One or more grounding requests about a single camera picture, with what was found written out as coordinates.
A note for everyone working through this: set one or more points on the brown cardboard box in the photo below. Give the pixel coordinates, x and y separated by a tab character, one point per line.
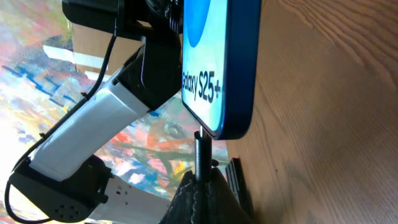
89	49

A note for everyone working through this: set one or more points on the colourful abstract painting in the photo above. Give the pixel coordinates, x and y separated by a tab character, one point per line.
151	154

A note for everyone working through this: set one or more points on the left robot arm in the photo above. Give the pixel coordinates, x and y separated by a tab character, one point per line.
61	174

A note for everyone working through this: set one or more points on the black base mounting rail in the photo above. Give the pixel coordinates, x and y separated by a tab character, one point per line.
237	184

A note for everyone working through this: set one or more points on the blue screen Galaxy smartphone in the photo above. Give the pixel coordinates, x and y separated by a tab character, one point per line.
220	43

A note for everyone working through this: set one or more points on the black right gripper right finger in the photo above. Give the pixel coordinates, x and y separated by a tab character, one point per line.
223	208

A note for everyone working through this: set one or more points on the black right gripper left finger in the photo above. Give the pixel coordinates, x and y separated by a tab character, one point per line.
180	209

